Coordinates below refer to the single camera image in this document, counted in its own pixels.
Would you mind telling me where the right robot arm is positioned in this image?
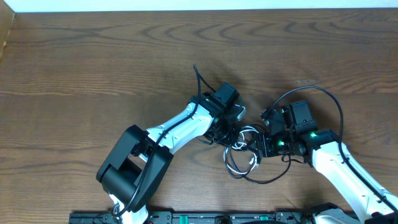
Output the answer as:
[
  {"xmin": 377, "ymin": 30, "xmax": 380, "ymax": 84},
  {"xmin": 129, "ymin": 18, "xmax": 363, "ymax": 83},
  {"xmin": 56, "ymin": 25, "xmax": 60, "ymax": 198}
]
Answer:
[{"xmin": 257, "ymin": 101, "xmax": 397, "ymax": 223}]

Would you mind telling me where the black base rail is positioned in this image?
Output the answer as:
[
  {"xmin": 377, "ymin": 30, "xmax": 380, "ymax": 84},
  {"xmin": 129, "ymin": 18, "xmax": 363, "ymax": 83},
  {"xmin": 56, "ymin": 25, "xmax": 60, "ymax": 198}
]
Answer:
[{"xmin": 68, "ymin": 210, "xmax": 358, "ymax": 224}]

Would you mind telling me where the white USB cable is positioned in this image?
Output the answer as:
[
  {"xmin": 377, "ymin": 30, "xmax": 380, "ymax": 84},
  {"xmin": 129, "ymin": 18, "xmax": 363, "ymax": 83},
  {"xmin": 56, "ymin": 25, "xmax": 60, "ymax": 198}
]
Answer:
[{"xmin": 224, "ymin": 128, "xmax": 261, "ymax": 175}]

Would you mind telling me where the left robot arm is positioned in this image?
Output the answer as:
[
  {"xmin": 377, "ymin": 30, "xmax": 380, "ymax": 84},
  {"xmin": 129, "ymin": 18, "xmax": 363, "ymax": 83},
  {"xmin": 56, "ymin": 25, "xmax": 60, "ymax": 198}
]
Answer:
[{"xmin": 96, "ymin": 93, "xmax": 246, "ymax": 223}]

